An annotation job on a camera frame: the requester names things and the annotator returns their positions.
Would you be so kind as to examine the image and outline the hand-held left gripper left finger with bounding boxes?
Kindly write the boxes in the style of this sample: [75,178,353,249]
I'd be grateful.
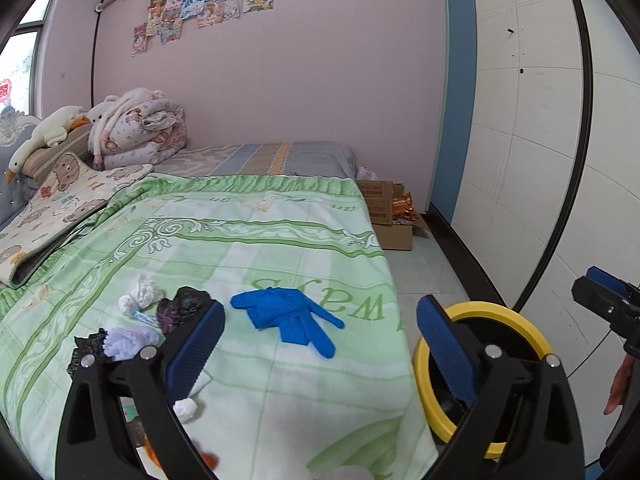
[56,300,226,480]

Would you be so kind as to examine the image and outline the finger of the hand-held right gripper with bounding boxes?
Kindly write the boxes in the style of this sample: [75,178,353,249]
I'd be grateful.
[571,266,640,322]

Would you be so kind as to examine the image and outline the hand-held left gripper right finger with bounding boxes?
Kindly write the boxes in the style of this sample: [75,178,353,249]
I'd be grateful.
[416,294,587,480]

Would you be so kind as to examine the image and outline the black bag with purple print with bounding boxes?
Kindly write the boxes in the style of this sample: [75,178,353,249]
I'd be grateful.
[156,286,213,336]

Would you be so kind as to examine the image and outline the yellow bin with black liner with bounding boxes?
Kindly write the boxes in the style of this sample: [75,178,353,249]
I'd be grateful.
[411,301,551,458]

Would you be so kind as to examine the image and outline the orange wrapper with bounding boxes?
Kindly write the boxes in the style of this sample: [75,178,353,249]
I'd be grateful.
[141,435,221,471]

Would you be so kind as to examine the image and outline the person's right hand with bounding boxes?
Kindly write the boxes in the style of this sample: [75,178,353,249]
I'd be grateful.
[603,354,633,416]

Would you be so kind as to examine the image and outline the blue candy wrapper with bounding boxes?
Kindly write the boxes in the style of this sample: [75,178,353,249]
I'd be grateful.
[131,310,163,331]

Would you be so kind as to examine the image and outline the white crumpled tissue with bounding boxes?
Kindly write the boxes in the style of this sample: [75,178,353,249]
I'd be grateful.
[172,397,200,421]
[118,274,166,317]

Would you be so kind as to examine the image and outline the blue rubber glove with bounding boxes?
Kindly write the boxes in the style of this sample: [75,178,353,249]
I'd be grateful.
[230,286,347,360]

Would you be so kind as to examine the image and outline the green patterned blanket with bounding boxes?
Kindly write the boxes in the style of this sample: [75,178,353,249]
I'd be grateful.
[0,174,441,480]

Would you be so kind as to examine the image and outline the large open cardboard box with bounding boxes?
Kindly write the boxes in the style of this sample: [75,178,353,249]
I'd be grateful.
[372,212,429,251]

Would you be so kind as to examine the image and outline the orange snack packet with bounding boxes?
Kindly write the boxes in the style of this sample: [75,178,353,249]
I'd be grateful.
[392,192,421,223]

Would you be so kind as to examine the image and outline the small printed cardboard box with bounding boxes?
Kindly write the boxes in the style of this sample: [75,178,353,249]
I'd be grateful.
[364,197,401,226]
[357,180,405,202]

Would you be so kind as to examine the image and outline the bear printed mat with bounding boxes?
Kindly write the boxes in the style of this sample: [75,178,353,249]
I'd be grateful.
[0,150,153,288]

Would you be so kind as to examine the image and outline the striped bed sheet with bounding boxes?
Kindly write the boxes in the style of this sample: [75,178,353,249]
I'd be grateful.
[150,141,360,181]

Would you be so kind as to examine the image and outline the folded printed quilt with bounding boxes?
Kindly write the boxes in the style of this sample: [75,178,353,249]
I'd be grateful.
[87,87,188,171]

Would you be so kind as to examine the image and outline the grey padded headboard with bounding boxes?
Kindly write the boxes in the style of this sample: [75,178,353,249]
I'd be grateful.
[0,110,43,231]

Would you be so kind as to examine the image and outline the brown pillow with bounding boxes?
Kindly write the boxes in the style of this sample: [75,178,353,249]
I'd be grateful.
[25,125,93,181]

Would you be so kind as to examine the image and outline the white goose plush toy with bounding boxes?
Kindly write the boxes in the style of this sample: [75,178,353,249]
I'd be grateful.
[5,105,93,184]

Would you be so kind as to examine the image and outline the window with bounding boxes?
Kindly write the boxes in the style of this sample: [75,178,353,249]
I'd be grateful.
[0,0,56,116]

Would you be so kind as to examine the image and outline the black wall cable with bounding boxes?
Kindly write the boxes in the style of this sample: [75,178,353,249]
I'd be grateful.
[87,0,118,111]

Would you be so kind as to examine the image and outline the cluster of cartoon wall posters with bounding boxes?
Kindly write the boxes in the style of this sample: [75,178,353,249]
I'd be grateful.
[131,0,277,57]

